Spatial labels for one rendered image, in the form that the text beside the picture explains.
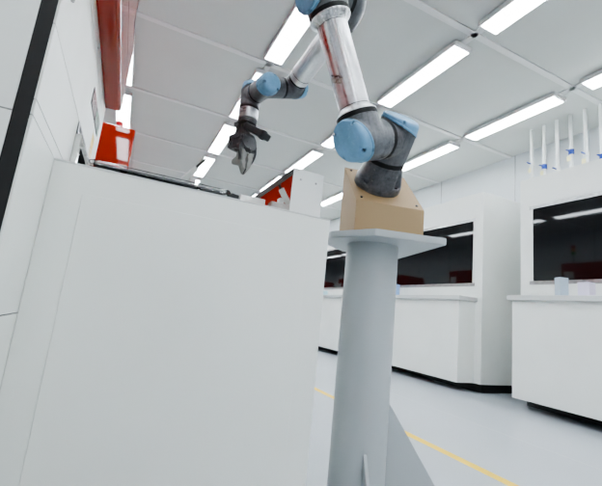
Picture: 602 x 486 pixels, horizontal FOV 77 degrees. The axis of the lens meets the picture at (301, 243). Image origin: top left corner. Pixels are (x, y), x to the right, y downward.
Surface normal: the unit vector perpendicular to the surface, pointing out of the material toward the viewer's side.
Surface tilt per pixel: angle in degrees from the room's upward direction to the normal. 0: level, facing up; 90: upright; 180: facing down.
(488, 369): 90
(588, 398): 90
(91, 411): 90
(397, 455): 90
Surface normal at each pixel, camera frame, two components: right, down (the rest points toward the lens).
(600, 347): -0.90, -0.17
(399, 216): 0.20, -0.16
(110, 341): 0.43, -0.12
